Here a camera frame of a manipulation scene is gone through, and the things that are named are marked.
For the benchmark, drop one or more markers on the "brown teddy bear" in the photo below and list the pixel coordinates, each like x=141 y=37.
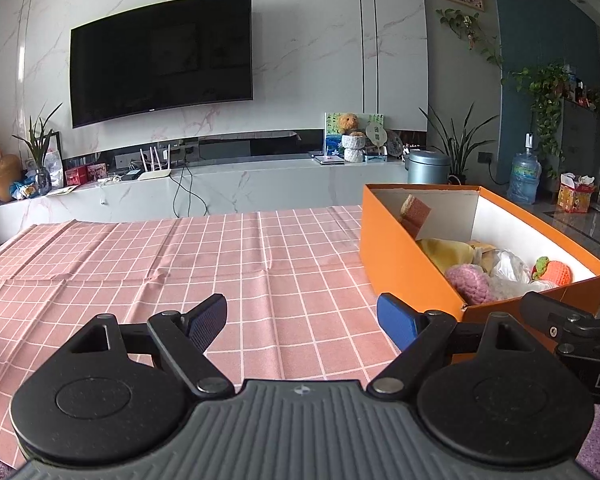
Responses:
x=347 y=122

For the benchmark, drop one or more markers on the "orange cardboard box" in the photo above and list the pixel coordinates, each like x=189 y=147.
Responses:
x=390 y=245

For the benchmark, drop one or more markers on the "red crochet strawberry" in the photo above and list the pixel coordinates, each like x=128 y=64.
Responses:
x=541 y=269

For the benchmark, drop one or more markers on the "small green canvas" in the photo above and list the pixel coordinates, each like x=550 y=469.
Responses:
x=375 y=120

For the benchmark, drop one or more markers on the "golden vase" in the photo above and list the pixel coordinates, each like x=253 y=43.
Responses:
x=4 y=177

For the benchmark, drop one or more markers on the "black wall television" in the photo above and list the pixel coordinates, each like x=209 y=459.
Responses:
x=160 y=60

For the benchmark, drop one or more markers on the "red gift box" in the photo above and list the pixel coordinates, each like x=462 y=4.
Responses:
x=76 y=176
x=97 y=172

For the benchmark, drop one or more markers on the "blue snack bag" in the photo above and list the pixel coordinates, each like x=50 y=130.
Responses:
x=22 y=190

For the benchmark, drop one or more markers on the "clear plastic bag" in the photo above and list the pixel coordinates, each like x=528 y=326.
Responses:
x=510 y=266

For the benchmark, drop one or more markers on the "grey cabinet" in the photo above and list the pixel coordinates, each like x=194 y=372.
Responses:
x=580 y=150

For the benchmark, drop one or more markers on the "grey laptop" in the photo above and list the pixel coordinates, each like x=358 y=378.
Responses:
x=329 y=160

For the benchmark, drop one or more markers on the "brown rectangular sponge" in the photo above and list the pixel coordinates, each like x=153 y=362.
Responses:
x=415 y=212

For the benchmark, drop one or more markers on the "pink fluffy knitted item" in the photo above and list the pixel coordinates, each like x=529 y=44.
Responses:
x=467 y=285

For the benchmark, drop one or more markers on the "trailing pothos plant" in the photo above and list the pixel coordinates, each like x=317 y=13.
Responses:
x=547 y=105

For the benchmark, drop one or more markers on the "decorative plate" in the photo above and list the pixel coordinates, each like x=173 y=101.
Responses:
x=395 y=145

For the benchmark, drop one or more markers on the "grey trash bin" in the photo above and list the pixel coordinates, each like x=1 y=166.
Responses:
x=427 y=167

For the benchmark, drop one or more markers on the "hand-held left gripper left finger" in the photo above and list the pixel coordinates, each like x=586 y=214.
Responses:
x=207 y=317

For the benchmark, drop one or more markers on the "round hand fan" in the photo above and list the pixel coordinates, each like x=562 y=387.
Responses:
x=375 y=136

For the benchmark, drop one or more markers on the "red tissue box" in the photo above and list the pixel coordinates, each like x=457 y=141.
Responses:
x=575 y=197

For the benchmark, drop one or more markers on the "small black box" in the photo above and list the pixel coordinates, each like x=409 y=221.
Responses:
x=131 y=175

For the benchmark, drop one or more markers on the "beige envelope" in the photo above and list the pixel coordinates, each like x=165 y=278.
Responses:
x=62 y=190

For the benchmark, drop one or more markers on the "blue tissue box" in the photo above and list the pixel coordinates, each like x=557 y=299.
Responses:
x=375 y=158

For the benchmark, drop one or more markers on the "white router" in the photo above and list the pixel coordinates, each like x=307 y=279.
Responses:
x=154 y=174

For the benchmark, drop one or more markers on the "woven basket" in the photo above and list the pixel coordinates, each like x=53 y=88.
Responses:
x=457 y=180

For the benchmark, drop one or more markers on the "ornaments on cabinet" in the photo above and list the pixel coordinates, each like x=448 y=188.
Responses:
x=585 y=95

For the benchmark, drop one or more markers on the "white marble television console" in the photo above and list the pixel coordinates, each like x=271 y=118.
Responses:
x=260 y=185

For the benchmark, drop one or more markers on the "hanging vine plant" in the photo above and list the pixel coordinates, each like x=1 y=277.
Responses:
x=467 y=27

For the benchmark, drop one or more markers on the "pink checked tablecloth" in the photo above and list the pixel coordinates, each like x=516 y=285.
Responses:
x=180 y=270

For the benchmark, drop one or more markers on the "tan paper wrapper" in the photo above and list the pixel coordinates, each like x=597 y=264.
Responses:
x=482 y=252

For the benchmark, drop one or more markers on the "plant in glass vase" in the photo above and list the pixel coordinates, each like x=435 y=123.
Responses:
x=41 y=180

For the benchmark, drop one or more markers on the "wall socket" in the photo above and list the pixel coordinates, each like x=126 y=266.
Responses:
x=485 y=158

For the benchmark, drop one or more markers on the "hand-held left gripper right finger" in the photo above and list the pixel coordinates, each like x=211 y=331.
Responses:
x=395 y=320

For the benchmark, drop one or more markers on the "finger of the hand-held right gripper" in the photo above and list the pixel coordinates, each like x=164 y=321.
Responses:
x=570 y=322

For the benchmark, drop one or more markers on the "blue water bottle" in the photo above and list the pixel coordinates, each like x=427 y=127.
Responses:
x=524 y=177

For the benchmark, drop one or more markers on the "yellow cloth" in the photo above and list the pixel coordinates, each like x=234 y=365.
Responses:
x=442 y=255

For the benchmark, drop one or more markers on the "orange crochet ball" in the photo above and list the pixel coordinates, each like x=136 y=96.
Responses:
x=561 y=274

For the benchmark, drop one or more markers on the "long-leaved potted plant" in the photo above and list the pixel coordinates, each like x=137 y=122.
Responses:
x=457 y=155

